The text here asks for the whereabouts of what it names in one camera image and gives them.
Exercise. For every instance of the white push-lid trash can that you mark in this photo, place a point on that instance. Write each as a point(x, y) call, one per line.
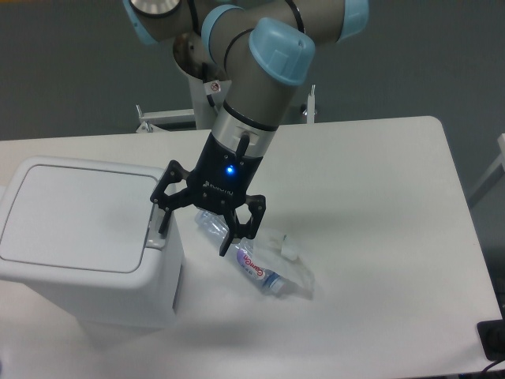
point(85, 235)

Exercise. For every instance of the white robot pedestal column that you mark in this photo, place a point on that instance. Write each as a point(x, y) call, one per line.
point(208, 84)

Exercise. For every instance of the white metal base frame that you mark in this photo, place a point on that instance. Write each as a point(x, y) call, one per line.
point(159, 121)

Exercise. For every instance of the white metal frame right edge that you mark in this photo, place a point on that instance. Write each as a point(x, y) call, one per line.
point(493, 173)

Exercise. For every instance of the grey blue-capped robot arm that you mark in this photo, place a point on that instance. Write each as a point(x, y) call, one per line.
point(265, 52)

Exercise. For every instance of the black device at table edge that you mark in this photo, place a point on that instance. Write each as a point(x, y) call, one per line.
point(491, 334)

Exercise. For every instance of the crushed clear plastic water bottle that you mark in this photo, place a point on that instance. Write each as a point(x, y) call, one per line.
point(240, 254)

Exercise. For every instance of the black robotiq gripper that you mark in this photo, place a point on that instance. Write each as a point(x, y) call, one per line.
point(225, 179)

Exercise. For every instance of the crumpled clear plastic wrapper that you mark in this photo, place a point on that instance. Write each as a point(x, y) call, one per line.
point(280, 252)

